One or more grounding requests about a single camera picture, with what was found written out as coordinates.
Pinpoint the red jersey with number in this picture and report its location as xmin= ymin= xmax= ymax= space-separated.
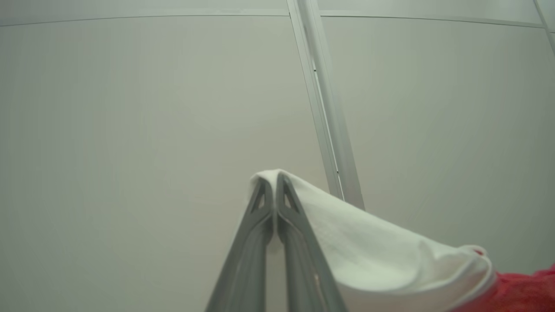
xmin=249 ymin=169 xmax=555 ymax=312

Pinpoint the grey aluminium wall post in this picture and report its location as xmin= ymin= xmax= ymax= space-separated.
xmin=286 ymin=0 xmax=366 ymax=211

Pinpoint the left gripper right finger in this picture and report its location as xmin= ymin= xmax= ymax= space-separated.
xmin=276 ymin=173 xmax=347 ymax=312

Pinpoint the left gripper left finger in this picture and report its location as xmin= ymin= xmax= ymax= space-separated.
xmin=205 ymin=178 xmax=275 ymax=312

